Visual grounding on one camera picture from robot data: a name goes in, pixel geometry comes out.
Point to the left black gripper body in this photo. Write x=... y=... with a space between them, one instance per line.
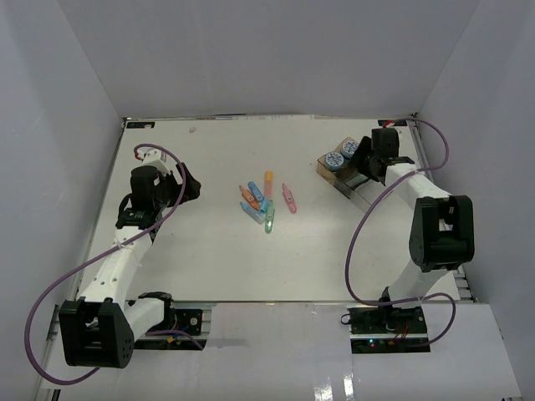
x=170 y=192

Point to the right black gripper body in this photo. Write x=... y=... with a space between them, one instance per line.
x=364 y=157

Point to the blue washi tape roll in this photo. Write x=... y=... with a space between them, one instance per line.
x=334 y=161
x=348 y=149

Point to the green cap highlighter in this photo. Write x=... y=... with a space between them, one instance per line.
x=355 y=181

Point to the orange cap pink highlighter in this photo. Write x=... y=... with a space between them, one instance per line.
x=268 y=184

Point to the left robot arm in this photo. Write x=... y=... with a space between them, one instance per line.
x=99 y=329

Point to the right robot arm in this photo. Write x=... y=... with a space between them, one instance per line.
x=397 y=180

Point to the grey transparent tray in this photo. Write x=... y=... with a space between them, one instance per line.
x=341 y=176

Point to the amber transparent tray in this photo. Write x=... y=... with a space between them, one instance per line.
x=321 y=170

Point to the left black corner label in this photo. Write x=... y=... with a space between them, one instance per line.
x=140 y=125

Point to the orange correction tape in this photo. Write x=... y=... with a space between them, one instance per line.
x=249 y=198

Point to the pink correction tape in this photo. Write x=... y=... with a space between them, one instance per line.
x=289 y=199

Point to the green correction tape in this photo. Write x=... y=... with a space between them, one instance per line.
x=269 y=217

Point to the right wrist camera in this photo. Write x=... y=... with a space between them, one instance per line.
x=390 y=124

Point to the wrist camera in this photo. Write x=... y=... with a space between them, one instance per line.
x=151 y=156
x=390 y=124

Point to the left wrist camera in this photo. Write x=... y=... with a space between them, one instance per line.
x=151 y=156

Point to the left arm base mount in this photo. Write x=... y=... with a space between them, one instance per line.
x=187 y=320

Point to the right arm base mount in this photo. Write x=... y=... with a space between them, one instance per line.
x=386 y=330

